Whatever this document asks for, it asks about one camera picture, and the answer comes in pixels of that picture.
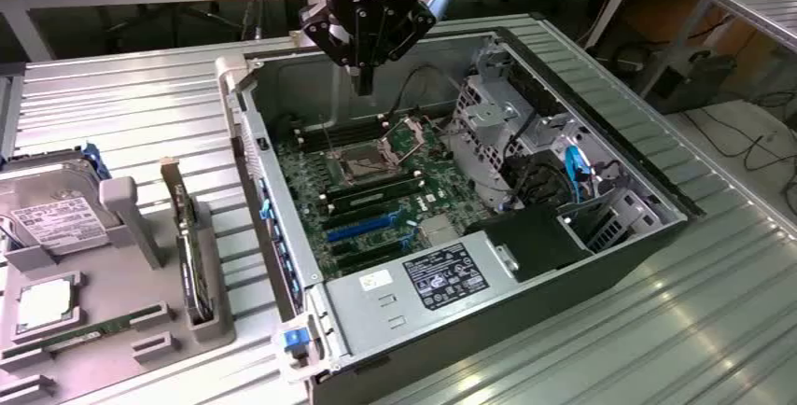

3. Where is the green motherboard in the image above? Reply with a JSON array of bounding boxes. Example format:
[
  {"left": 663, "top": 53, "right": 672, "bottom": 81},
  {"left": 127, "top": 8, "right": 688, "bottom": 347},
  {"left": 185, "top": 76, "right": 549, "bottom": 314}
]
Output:
[{"left": 273, "top": 113, "right": 495, "bottom": 281}]

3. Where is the green RAM stick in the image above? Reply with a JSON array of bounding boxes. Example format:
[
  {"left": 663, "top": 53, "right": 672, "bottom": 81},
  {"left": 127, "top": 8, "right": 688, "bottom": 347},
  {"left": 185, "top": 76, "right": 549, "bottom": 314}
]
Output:
[{"left": 0, "top": 315, "right": 137, "bottom": 362}]

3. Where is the silver chipset heat sink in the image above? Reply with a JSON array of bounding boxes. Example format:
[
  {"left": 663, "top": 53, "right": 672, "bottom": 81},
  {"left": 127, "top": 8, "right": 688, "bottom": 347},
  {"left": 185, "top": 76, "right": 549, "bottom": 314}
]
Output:
[{"left": 418, "top": 217, "right": 467, "bottom": 245}]

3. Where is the black wire in case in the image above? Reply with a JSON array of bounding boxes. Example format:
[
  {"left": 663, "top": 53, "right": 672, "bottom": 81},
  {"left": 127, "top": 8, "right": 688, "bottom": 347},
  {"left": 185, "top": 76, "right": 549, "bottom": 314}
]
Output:
[{"left": 388, "top": 64, "right": 464, "bottom": 118}]

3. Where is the metal slat side table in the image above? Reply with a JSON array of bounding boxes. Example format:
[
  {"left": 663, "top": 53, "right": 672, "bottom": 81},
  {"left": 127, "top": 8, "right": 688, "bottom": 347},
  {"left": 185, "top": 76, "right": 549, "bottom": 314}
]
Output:
[{"left": 640, "top": 0, "right": 797, "bottom": 99}]

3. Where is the CPU socket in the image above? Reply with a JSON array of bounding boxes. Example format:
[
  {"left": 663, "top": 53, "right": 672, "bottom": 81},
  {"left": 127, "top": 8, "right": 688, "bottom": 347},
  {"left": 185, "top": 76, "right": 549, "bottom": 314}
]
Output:
[{"left": 328, "top": 143, "right": 382, "bottom": 188}]

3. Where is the black box on floor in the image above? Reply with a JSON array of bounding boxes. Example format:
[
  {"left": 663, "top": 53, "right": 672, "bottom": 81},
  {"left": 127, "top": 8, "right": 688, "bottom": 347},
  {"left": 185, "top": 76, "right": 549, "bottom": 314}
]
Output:
[{"left": 643, "top": 49, "right": 740, "bottom": 115}]

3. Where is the open black PC case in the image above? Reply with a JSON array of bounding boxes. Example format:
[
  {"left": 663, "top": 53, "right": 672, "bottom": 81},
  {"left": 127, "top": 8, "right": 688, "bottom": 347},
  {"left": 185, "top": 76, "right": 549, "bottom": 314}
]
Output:
[{"left": 214, "top": 12, "right": 710, "bottom": 405}]

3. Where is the installed RAM stick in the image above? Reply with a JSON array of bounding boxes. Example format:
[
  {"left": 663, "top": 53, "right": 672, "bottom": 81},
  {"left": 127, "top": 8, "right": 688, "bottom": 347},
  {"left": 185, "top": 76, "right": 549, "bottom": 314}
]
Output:
[{"left": 321, "top": 179, "right": 427, "bottom": 214}]

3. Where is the black tripod stand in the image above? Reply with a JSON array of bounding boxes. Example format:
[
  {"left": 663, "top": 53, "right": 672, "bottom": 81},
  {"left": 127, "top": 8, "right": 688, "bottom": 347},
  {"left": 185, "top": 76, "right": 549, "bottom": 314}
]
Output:
[{"left": 102, "top": 0, "right": 252, "bottom": 44}]

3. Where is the black plastic air shroud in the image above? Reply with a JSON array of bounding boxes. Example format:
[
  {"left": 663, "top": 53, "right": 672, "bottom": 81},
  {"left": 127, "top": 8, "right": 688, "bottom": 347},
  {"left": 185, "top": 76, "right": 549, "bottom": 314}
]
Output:
[{"left": 465, "top": 203, "right": 595, "bottom": 284}]

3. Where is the blue expansion slot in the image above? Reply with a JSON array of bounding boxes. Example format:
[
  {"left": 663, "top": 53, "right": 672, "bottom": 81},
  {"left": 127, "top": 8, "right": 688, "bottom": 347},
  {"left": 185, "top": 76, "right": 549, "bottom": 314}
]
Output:
[{"left": 325, "top": 216, "right": 404, "bottom": 244}]

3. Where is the silver CPU chip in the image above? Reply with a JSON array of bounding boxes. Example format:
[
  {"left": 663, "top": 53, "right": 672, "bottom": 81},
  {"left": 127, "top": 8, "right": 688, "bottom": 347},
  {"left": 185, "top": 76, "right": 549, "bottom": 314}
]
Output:
[{"left": 14, "top": 278, "right": 78, "bottom": 332}]

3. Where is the blue SATA wire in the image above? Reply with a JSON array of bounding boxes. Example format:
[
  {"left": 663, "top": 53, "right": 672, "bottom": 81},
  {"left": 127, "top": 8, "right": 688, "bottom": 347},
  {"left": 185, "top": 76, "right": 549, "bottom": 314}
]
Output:
[{"left": 563, "top": 145, "right": 595, "bottom": 204}]

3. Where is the metal drive cage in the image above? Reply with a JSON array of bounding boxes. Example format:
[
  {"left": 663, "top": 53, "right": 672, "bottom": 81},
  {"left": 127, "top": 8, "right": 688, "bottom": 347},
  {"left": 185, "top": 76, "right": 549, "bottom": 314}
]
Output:
[{"left": 451, "top": 35, "right": 569, "bottom": 211}]

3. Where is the blue case latch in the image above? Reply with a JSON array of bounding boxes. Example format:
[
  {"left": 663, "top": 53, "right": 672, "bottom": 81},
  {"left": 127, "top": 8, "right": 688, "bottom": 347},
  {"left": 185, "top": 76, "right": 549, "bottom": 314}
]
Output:
[{"left": 280, "top": 327, "right": 310, "bottom": 356}]

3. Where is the hard disk with label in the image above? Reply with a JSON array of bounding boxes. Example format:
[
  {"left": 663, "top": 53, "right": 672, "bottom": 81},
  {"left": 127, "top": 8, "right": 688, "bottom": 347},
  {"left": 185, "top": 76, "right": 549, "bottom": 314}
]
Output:
[{"left": 0, "top": 155, "right": 123, "bottom": 258}]

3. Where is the blue disk carrier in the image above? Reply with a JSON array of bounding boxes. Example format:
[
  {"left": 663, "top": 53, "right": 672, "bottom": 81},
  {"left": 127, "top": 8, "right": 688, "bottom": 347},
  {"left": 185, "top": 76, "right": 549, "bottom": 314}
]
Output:
[{"left": 77, "top": 142, "right": 115, "bottom": 183}]

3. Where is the metal socket cover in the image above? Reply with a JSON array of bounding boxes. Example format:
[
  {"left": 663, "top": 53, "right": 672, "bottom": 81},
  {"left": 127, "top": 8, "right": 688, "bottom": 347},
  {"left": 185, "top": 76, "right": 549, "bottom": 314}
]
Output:
[{"left": 376, "top": 115, "right": 433, "bottom": 164}]

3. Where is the GPU graphics card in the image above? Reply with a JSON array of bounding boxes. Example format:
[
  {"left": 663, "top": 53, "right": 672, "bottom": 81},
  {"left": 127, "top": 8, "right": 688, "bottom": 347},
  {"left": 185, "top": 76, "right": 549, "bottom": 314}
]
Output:
[{"left": 158, "top": 156, "right": 217, "bottom": 323}]

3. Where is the thin locking lever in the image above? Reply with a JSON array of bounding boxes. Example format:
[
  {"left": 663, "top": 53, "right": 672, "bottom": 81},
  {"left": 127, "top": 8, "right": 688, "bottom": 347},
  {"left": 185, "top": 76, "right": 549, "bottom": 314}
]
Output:
[{"left": 320, "top": 112, "right": 342, "bottom": 156}]

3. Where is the black floor cable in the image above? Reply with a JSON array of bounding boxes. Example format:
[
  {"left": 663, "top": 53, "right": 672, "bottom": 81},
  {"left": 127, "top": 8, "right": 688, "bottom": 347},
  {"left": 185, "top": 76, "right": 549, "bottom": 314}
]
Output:
[{"left": 683, "top": 105, "right": 797, "bottom": 174}]

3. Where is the grey parts rack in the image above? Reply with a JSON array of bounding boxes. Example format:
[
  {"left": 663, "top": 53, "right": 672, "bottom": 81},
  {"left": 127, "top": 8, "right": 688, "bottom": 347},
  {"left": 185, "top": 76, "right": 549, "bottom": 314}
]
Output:
[{"left": 0, "top": 156, "right": 240, "bottom": 405}]

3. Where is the grey power supply unit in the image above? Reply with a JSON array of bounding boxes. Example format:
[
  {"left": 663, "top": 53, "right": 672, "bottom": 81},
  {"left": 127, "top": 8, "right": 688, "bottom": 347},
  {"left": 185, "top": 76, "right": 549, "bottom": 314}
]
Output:
[{"left": 322, "top": 230, "right": 523, "bottom": 360}]

